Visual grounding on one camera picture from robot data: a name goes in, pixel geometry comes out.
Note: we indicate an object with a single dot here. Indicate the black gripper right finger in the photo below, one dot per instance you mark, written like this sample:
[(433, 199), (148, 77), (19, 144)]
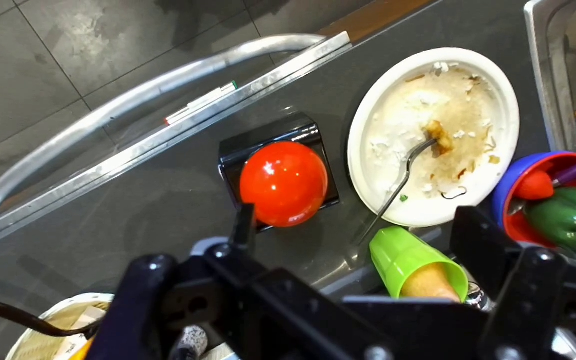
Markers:
[(534, 292)]

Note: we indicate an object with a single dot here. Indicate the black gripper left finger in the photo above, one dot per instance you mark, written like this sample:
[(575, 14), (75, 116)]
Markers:
[(248, 301)]

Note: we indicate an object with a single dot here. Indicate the green toy pepper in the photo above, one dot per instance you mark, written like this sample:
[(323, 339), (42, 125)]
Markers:
[(571, 216)]

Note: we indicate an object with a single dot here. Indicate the blue and red bowl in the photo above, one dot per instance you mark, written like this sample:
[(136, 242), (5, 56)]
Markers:
[(511, 190)]

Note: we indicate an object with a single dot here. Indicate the tan toy pear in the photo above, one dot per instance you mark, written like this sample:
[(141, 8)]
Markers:
[(428, 282)]

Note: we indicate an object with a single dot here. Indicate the red toy vegetable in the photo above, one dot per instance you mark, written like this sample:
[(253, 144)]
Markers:
[(534, 185)]

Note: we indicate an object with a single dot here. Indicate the red tomato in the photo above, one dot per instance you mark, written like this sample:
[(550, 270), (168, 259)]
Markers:
[(282, 183)]

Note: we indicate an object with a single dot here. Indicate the green plastic cup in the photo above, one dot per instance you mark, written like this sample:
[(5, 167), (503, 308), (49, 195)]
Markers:
[(409, 257)]

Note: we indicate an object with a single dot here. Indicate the black square tray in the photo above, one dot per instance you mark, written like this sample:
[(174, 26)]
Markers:
[(269, 137)]

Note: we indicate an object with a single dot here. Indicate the silver fork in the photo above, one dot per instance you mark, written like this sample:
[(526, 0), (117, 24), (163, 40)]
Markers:
[(401, 180)]

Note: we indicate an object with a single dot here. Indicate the white dirty plate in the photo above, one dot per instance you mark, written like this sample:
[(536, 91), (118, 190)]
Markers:
[(435, 132)]

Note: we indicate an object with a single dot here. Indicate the stainless dishwasher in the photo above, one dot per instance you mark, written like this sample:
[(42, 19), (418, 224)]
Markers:
[(134, 142)]

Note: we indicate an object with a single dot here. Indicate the white dishwasher label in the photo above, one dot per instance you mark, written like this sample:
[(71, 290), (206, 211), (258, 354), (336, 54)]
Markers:
[(198, 105)]

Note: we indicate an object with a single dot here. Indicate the bowl with food scraps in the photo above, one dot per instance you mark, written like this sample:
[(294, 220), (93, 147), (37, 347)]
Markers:
[(41, 333)]

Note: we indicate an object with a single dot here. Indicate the steel sink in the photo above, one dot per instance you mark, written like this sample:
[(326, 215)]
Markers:
[(559, 66)]

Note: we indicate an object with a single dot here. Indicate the black spoon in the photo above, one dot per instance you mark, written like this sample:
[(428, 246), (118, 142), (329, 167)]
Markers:
[(15, 312)]

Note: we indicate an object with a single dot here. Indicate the wooden lower cabinet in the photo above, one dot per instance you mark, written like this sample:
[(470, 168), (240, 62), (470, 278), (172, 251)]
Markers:
[(374, 17)]

